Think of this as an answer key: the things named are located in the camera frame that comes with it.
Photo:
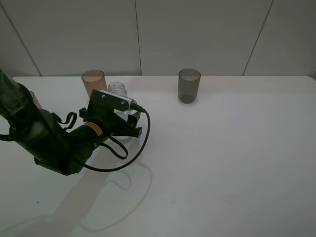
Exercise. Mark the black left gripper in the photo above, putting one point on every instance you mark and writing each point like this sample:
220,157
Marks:
107,120

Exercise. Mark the clear plastic bottle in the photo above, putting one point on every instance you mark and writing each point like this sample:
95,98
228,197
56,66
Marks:
118,88

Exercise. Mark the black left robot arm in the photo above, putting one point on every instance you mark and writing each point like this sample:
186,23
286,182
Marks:
65,146

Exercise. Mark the orange translucent cup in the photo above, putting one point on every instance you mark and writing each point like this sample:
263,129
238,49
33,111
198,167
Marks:
94,80

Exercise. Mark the grey translucent cup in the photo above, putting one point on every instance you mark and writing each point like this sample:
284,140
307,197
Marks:
188,84

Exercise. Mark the pink translucent cup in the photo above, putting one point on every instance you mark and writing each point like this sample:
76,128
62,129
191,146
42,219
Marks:
35,100

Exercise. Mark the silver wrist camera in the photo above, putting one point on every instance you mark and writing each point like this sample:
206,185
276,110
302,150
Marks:
117,102

